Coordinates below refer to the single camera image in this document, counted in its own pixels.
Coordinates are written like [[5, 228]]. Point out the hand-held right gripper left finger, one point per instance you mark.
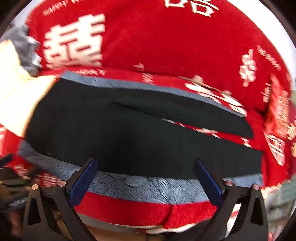
[[83, 183]]

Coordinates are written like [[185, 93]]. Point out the brown wooden bed frame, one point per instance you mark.
[[115, 234]]

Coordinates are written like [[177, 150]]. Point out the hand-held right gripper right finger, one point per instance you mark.
[[208, 183]]

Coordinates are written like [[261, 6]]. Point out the black pants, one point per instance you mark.
[[115, 139]]

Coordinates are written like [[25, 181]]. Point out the cream cloth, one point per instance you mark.
[[18, 92]]

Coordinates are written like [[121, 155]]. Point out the pale green striped cloth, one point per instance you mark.
[[286, 194]]

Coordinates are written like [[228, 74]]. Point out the red printed blanket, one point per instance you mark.
[[161, 46]]

